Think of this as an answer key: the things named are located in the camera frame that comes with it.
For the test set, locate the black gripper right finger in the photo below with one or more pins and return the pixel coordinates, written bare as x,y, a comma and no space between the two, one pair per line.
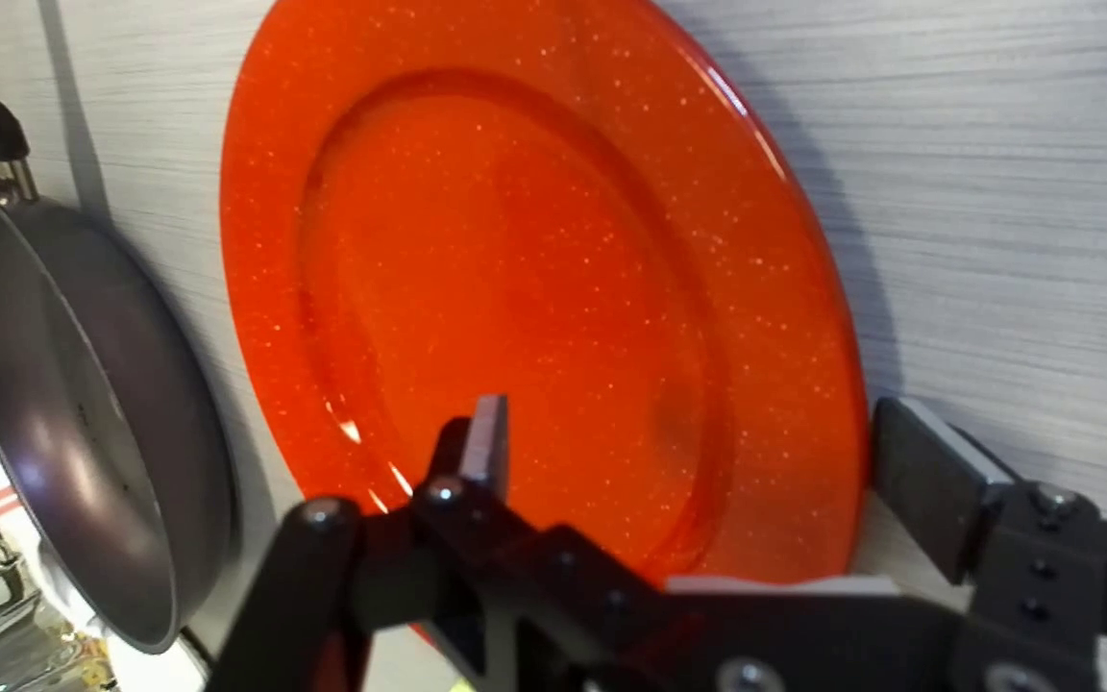
1056,577

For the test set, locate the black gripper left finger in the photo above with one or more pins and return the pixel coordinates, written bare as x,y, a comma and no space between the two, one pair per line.
326,577

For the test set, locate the red plate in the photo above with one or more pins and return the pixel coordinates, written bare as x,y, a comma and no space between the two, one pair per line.
518,254

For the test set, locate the black frying pan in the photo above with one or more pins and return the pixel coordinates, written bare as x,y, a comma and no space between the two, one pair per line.
68,424

